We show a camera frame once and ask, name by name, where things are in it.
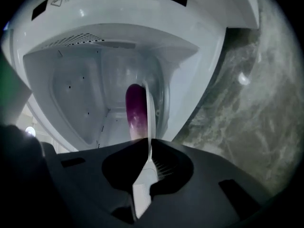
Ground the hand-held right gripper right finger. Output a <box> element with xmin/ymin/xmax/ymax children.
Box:
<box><xmin>142</xmin><ymin>138</ymin><xmax>270</xmax><ymax>228</ymax></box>

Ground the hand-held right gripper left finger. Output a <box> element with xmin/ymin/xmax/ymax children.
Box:
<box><xmin>39</xmin><ymin>138</ymin><xmax>152</xmax><ymax>228</ymax></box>

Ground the purple eggplant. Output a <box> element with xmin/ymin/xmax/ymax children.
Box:
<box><xmin>125</xmin><ymin>83</ymin><xmax>149</xmax><ymax>141</ymax></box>

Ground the white plate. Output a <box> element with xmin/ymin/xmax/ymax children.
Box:
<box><xmin>132</xmin><ymin>79</ymin><xmax>159</xmax><ymax>220</ymax></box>

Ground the white microwave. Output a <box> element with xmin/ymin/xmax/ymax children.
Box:
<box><xmin>4</xmin><ymin>0</ymin><xmax>261</xmax><ymax>155</ymax></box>

